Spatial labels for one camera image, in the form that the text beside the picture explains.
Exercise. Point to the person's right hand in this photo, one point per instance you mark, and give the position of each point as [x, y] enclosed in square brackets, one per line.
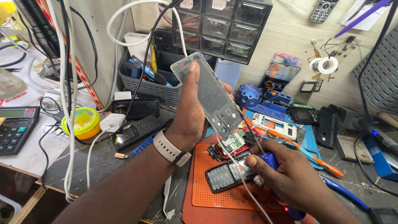
[289, 174]

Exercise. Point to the person's left hand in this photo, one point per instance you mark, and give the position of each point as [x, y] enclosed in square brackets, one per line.
[186, 118]

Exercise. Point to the blue electric screwdriver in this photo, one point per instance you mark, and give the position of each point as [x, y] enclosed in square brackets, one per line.
[270, 160]

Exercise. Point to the transparent phone back cover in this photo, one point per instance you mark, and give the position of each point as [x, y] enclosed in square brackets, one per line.
[214, 96]

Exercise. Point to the blue repair mat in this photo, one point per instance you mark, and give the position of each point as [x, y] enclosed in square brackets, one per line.
[307, 140]

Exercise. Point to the black rugged phone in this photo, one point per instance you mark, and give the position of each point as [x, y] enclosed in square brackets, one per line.
[140, 109]

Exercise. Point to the grey plastic basket with tools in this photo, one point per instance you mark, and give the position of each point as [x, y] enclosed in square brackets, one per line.
[149, 88]

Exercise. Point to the blue keypad phone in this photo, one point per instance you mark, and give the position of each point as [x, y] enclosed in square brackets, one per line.
[144, 144]

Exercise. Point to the black small phone with screen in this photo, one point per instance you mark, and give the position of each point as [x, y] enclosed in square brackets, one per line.
[303, 115]

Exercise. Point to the black phone back cover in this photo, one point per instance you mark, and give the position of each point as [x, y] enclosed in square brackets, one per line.
[327, 127]

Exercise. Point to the black keypad phone with display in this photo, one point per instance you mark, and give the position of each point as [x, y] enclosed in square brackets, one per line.
[222, 175]

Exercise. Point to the metal tray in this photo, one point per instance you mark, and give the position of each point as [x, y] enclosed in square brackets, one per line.
[354, 147]

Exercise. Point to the blue metal phone holder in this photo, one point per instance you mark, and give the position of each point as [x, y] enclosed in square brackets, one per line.
[258, 99]

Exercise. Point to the white charger adapter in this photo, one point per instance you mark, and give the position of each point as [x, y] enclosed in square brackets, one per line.
[112, 122]

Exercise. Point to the orange silicone work mat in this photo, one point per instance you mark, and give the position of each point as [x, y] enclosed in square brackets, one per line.
[217, 199]

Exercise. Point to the copper plug adapter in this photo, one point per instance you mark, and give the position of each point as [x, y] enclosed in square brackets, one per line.
[120, 156]

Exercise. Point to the silver tweezers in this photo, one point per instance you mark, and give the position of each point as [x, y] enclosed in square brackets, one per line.
[167, 193]

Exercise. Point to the white power bank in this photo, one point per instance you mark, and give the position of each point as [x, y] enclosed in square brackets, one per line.
[136, 46]

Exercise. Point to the blue soldering station box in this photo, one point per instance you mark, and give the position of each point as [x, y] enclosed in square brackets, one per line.
[381, 152]

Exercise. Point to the black small parts drawer cabinet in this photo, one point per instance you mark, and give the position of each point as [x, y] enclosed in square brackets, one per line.
[224, 28]

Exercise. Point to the colourful phone cover package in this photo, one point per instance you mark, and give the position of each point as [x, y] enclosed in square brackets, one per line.
[279, 74]

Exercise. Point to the yellow green round container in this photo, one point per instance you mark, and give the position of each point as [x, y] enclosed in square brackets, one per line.
[82, 123]

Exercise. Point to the grey perforated plastic basket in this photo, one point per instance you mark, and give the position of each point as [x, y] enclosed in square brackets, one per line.
[381, 74]

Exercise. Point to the grey keypad phone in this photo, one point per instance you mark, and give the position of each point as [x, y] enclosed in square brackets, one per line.
[321, 11]

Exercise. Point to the black desk calculator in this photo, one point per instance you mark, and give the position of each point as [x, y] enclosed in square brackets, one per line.
[14, 130]

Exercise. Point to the purple stick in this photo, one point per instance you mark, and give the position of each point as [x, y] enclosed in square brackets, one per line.
[362, 17]

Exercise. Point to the clear plastic container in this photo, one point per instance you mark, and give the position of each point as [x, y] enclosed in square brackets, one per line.
[11, 84]

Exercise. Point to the white phone frame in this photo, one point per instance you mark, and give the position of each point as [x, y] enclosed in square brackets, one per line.
[273, 126]

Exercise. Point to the red phone frame with board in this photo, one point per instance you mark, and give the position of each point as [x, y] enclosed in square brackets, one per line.
[231, 144]

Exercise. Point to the grey small phone frame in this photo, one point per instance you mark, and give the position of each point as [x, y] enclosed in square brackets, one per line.
[306, 91]

